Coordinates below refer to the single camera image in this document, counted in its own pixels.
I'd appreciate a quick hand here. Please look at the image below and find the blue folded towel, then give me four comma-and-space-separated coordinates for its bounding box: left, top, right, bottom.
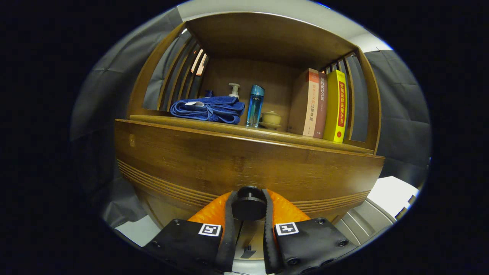
170, 95, 246, 125

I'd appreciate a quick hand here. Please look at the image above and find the gray ribbed case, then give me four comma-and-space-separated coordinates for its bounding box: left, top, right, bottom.
334, 198, 397, 247

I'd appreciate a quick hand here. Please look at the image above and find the beige lidded teacup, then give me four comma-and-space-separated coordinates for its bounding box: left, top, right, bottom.
259, 110, 282, 130

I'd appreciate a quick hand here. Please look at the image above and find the wooden cabinet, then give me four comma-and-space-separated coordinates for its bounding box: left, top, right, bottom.
126, 11, 382, 230

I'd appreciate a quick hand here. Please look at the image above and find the yellow book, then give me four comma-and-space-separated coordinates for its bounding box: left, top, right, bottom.
323, 70, 348, 144

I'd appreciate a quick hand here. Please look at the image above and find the blue glass bottle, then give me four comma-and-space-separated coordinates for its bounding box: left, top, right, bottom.
246, 84, 265, 128

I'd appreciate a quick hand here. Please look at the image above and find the white table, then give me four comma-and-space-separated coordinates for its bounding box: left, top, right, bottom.
367, 176, 420, 218

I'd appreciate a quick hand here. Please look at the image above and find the wooden countertop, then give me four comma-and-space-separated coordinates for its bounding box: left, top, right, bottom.
130, 115, 375, 155

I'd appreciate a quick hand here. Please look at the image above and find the wooden drawer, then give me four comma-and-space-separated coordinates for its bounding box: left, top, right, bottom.
114, 118, 385, 230

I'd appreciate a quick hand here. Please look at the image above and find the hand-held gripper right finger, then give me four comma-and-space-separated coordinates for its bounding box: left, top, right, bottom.
262, 189, 359, 275

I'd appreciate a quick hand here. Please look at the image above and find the black drawer knob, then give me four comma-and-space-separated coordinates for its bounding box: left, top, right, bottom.
231, 186, 268, 221

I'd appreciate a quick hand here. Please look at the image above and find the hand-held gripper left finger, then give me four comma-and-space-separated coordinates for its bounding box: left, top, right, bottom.
143, 190, 239, 273

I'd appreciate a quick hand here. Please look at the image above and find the brown book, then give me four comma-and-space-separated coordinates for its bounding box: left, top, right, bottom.
313, 73, 328, 139

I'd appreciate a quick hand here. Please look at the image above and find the beige book with orange band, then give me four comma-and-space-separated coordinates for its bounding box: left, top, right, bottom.
287, 68, 319, 137

